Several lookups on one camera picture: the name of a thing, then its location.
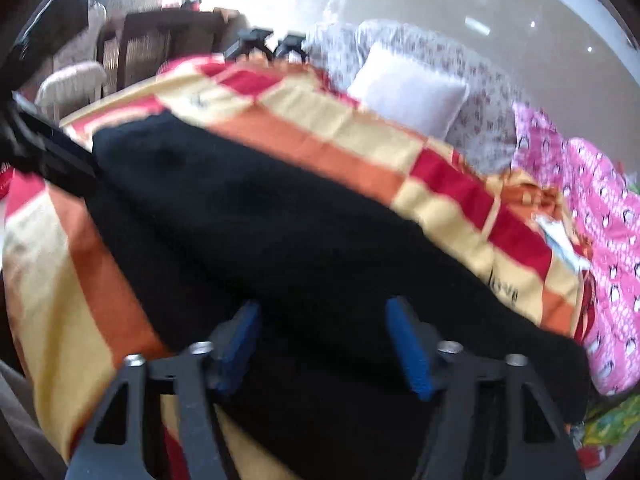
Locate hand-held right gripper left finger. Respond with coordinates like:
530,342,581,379
65,300,262,480

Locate red orange checked blanket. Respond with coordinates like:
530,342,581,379
2,55,596,480

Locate dark wooden desk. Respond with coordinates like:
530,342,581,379
97,7,248,98

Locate pink penguin print quilt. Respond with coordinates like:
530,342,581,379
512,102,640,396

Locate white pillow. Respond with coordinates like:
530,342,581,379
346,42,471,140

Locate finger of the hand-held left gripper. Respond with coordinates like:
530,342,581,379
10,100,101,196

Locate light blue face mask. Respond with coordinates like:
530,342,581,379
535,212,583,271

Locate black pants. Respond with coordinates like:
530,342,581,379
85,110,591,480

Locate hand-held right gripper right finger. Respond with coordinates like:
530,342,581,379
384,296,587,480

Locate white cushioned chair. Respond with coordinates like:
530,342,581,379
35,61,108,122

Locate green patterned cloth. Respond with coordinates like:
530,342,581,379
575,395,637,461

